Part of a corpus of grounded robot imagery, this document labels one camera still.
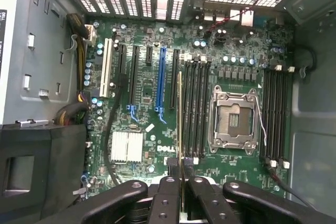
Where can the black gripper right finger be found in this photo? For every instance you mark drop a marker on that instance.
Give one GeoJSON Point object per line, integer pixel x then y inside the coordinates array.
{"type": "Point", "coordinates": [207, 203]}

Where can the silver rear port block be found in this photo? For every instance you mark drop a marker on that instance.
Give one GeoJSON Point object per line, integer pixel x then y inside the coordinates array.
{"type": "Point", "coordinates": [241, 16]}

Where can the green Dell motherboard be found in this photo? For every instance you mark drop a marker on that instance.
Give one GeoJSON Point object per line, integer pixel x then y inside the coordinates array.
{"type": "Point", "coordinates": [147, 98]}

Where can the black RAM slot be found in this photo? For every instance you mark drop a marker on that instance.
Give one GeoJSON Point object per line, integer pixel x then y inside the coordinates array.
{"type": "Point", "coordinates": [186, 103]}
{"type": "Point", "coordinates": [193, 103]}
{"type": "Point", "coordinates": [205, 103]}
{"type": "Point", "coordinates": [272, 113]}
{"type": "Point", "coordinates": [285, 113]}
{"type": "Point", "coordinates": [265, 113]}
{"type": "Point", "coordinates": [199, 103]}
{"type": "Point", "coordinates": [278, 113]}

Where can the tiny black expansion slot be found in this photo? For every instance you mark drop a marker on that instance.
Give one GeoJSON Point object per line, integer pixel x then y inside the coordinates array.
{"type": "Point", "coordinates": [149, 56]}

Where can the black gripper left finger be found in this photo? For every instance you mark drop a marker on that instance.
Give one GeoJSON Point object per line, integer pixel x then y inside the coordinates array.
{"type": "Point", "coordinates": [168, 203]}

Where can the grey metal PC case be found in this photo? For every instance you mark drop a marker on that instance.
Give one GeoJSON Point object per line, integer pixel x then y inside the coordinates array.
{"type": "Point", "coordinates": [312, 103]}

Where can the silver finned heatsink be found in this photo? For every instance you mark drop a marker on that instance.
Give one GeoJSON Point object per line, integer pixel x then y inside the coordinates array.
{"type": "Point", "coordinates": [127, 146]}

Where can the short black expansion slot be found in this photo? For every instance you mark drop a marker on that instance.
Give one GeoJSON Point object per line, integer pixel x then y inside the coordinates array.
{"type": "Point", "coordinates": [122, 58]}

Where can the long black expansion slot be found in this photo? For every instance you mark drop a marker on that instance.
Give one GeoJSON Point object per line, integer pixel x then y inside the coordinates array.
{"type": "Point", "coordinates": [134, 77]}
{"type": "Point", "coordinates": [174, 77]}

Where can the silver socket locking lever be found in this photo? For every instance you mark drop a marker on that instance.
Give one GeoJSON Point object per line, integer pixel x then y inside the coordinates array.
{"type": "Point", "coordinates": [263, 129]}

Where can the black plastic disk bay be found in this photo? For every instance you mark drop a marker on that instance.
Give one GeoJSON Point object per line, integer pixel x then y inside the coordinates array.
{"type": "Point", "coordinates": [63, 161]}

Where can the silver CPU socket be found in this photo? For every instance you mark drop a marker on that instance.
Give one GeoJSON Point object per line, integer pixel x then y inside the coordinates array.
{"type": "Point", "coordinates": [233, 119]}

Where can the blue expansion slot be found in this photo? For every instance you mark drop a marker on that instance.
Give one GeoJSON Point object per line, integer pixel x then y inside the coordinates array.
{"type": "Point", "coordinates": [161, 77]}

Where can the white expansion slot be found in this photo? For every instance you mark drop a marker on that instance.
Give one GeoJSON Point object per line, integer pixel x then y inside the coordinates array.
{"type": "Point", "coordinates": [105, 69]}

